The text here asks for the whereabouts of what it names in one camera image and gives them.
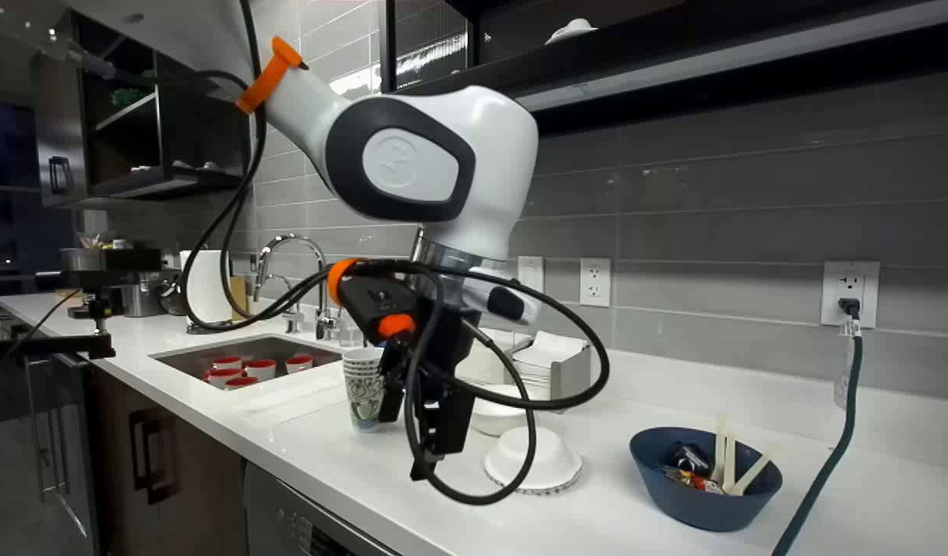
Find chrome kitchen faucet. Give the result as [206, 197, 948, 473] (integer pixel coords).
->
[246, 233, 337, 343]

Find metal napkin holder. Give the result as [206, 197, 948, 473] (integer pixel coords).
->
[512, 331, 597, 408]

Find black cabinet handle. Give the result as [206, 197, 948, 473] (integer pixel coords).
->
[126, 408, 178, 506]

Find white ribbed foam bowl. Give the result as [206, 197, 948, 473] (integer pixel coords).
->
[482, 428, 585, 494]
[457, 343, 544, 440]

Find dark blue bowl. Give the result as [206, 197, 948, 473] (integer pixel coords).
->
[627, 424, 784, 536]

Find steel kitchen sink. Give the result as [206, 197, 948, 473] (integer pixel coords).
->
[147, 334, 342, 391]

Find white plastic utensil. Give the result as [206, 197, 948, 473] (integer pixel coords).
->
[733, 446, 781, 496]
[709, 414, 738, 494]

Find dark lower cabinet door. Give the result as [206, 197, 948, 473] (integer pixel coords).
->
[82, 365, 250, 556]

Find condiment packets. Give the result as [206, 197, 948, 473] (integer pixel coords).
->
[663, 446, 716, 494]

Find steel appliance with handle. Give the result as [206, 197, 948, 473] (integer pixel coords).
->
[0, 348, 102, 556]

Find white container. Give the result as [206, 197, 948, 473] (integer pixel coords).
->
[182, 246, 236, 331]

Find dark upper cabinet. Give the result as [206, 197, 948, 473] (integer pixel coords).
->
[382, 0, 948, 117]

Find steel dishwasher front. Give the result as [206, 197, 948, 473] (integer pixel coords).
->
[239, 459, 392, 556]

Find black coffee machine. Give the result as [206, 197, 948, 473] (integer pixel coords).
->
[59, 240, 168, 319]

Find dark green power cable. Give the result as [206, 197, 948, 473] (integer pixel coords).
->
[770, 319, 868, 556]

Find white wall outlet with plug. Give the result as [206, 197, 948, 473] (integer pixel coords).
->
[817, 260, 883, 331]

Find patterned paper cup stack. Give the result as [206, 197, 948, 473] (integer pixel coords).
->
[339, 347, 389, 429]

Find white napkin stack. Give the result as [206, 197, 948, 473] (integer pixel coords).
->
[512, 331, 588, 374]

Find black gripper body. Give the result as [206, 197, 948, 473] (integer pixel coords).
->
[387, 301, 482, 414]

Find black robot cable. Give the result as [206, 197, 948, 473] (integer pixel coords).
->
[346, 258, 615, 509]
[178, 0, 337, 334]

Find dark open wall shelf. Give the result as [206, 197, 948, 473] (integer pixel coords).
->
[66, 8, 256, 203]

